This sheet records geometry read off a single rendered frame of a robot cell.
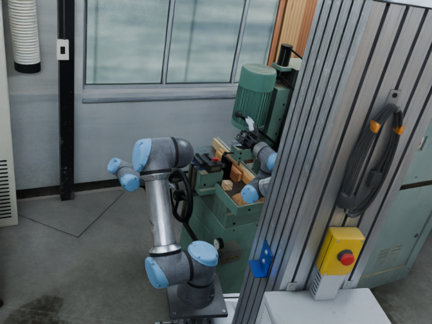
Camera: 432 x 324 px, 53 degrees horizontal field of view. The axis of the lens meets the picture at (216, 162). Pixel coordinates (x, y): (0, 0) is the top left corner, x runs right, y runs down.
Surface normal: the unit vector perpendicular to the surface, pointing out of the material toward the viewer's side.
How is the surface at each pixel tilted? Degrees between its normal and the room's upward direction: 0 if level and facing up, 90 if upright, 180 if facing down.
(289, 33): 87
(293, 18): 87
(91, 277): 0
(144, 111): 90
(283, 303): 0
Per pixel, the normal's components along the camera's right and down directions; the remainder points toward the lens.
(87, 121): 0.44, 0.51
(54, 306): 0.16, -0.86
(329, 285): 0.19, 0.51
